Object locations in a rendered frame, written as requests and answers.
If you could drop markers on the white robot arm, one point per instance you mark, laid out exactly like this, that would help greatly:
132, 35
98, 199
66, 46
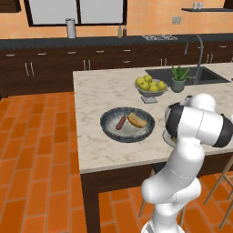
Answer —
185, 164

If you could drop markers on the red brown sausage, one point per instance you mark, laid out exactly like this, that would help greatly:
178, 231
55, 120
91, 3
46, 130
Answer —
121, 122

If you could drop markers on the dark blue speckled bowl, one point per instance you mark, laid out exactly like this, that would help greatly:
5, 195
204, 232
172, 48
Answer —
110, 129

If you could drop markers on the golden hot dog bun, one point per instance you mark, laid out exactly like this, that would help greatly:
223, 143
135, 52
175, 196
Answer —
137, 120

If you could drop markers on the white plate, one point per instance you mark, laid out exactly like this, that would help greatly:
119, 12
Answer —
166, 137

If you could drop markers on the black sink basin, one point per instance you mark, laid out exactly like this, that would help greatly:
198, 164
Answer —
160, 73

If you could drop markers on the green plant in grey pot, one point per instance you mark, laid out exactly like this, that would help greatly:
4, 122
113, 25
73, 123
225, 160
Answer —
177, 84

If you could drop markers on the dark wood kitchen island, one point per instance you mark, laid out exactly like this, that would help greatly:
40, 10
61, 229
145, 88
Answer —
100, 185

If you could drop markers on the dark wood cupboard run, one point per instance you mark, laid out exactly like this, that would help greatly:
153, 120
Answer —
60, 65

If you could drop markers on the olive glass bottle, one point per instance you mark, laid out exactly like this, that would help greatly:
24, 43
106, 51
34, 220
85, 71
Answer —
120, 32

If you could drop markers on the brown glass bottle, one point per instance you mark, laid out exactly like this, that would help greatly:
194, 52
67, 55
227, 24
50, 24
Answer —
124, 31

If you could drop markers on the black hob with grates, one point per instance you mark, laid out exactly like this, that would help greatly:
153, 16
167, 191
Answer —
160, 37

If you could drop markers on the grey cylinder canister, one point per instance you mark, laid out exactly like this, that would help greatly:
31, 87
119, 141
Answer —
71, 28

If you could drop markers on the grey curved tap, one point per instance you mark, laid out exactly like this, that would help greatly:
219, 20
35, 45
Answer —
200, 57

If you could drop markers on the black framed window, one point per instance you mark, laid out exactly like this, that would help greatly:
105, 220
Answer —
75, 12

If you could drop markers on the white cup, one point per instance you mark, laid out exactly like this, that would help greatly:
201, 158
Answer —
195, 5
200, 5

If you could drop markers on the grey pedestal fruit bowl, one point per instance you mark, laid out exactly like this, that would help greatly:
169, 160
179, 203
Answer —
150, 94

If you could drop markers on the grey wall socket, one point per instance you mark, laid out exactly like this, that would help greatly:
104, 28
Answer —
176, 20

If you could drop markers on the dark wall shelf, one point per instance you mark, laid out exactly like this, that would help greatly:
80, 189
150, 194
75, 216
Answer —
209, 10

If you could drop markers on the dark wood wall cupboard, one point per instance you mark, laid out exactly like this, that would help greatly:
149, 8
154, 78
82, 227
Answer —
228, 3
9, 5

